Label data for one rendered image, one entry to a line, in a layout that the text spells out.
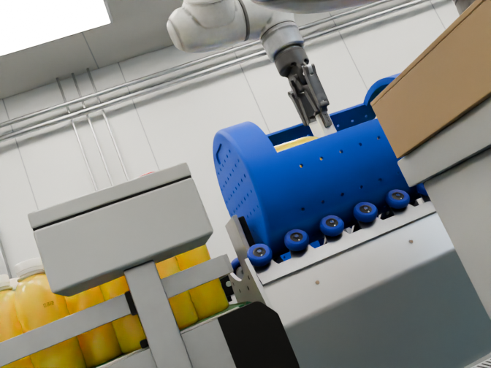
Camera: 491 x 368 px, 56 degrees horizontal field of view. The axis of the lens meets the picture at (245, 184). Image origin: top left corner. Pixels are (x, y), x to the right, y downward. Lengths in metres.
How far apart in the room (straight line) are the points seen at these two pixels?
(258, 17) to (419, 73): 0.61
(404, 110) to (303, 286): 0.37
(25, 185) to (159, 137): 1.31
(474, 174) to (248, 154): 0.41
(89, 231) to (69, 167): 4.09
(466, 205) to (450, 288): 0.38
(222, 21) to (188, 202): 0.56
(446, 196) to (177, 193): 0.33
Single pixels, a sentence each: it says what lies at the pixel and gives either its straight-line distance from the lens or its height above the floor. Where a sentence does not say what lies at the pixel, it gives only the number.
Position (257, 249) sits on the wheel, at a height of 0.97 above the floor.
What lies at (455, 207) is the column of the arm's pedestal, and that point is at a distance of 0.61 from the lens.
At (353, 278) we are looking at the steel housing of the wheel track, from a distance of 0.85.
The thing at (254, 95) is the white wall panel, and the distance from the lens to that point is 4.79.
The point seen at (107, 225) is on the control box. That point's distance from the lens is 0.58.
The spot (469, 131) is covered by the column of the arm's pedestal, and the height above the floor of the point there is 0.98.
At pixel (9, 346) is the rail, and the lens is 0.73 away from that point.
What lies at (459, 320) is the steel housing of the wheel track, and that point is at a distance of 0.99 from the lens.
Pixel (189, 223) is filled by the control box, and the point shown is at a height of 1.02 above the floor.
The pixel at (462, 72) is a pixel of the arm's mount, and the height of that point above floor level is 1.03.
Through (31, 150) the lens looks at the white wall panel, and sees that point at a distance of 4.82.
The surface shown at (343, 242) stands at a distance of 0.87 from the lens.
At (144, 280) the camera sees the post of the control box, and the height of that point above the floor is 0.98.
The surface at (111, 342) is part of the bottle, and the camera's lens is 0.75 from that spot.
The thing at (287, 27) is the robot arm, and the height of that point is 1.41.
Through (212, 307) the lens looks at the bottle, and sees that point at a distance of 0.78.
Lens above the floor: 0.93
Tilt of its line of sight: 11 degrees up
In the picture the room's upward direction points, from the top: 23 degrees counter-clockwise
